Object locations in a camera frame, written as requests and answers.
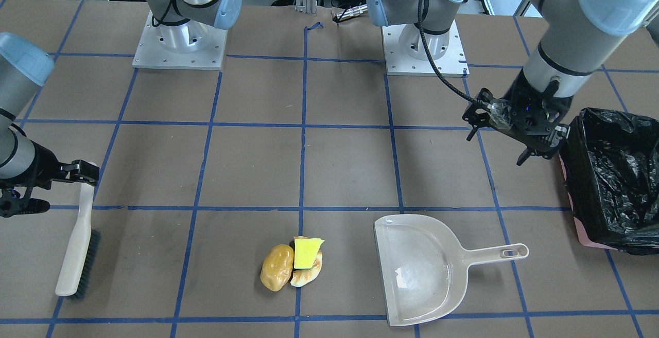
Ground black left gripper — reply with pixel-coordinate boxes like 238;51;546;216
463;72;572;166

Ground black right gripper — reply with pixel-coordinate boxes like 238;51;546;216
1;143;100;218

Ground beige hand brush black bristles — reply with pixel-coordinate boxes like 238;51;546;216
56;183;100;299

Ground beige plastic dustpan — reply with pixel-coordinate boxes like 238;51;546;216
373;214;530;327

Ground orange potato-like toy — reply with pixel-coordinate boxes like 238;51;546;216
259;244;294;292

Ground yellow sponge piece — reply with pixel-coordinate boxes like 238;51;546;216
293;236;325;270

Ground pale bread slice toy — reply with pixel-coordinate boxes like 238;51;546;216
290;251;323;287

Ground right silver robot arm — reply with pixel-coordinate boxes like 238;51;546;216
2;0;243;218

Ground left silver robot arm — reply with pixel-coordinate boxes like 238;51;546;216
366;0;657;165

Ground black lined trash bin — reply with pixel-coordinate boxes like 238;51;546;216
560;108;658;256

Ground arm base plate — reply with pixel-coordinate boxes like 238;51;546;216
381;21;470;78
132;12;229;70

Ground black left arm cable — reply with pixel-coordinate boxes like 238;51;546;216
416;0;495;117

